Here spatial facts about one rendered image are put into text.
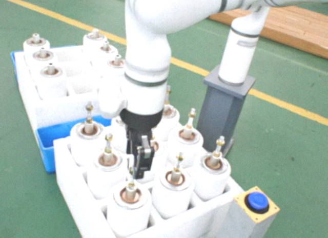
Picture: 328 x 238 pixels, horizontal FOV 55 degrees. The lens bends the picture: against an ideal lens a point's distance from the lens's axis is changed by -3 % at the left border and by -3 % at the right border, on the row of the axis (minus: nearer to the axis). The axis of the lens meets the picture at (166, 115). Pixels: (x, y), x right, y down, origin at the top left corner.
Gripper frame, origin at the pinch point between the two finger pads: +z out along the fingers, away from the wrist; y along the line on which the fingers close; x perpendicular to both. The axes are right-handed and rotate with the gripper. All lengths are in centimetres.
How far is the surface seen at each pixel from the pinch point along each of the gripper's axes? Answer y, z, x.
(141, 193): 0.0, 10.5, -2.5
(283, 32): 139, 28, -139
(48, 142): 41, 30, 18
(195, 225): -3.1, 21.8, -16.6
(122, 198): -0.7, 10.6, 1.8
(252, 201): -11.5, 2.9, -21.7
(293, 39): 131, 30, -144
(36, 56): 64, 10, 22
